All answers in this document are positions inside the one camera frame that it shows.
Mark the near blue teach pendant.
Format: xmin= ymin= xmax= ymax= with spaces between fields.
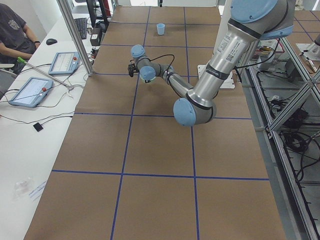
xmin=8 ymin=77 xmax=54 ymax=108

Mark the aluminium frame post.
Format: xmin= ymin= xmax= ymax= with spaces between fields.
xmin=57 ymin=0 xmax=93 ymax=77

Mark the far blue teach pendant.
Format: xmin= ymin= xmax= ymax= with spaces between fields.
xmin=48 ymin=52 xmax=81 ymax=76

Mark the clear plastic bag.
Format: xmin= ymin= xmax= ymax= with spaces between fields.
xmin=12 ymin=177 xmax=34 ymax=200

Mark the blue teach pendant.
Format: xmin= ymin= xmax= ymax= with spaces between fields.
xmin=8 ymin=77 xmax=54 ymax=108
xmin=48 ymin=52 xmax=81 ymax=76

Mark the seated person in grey shirt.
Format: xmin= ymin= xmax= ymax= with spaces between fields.
xmin=0 ymin=3 xmax=41 ymax=74

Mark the light blue plastic cup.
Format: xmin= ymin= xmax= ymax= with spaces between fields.
xmin=156 ymin=23 xmax=166 ymax=36

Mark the black box with white label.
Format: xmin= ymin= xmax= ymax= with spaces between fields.
xmin=90 ymin=27 xmax=102 ymax=47

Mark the black computer mouse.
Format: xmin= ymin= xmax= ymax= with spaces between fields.
xmin=46 ymin=38 xmax=58 ymax=46

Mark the small black square pad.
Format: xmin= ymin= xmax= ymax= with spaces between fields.
xmin=33 ymin=122 xmax=44 ymax=132

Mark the black keyboard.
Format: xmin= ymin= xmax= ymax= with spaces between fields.
xmin=74 ymin=17 xmax=87 ymax=40

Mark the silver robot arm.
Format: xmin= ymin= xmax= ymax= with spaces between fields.
xmin=128 ymin=0 xmax=296 ymax=127

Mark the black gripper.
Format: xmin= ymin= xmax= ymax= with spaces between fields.
xmin=127 ymin=60 xmax=138 ymax=77

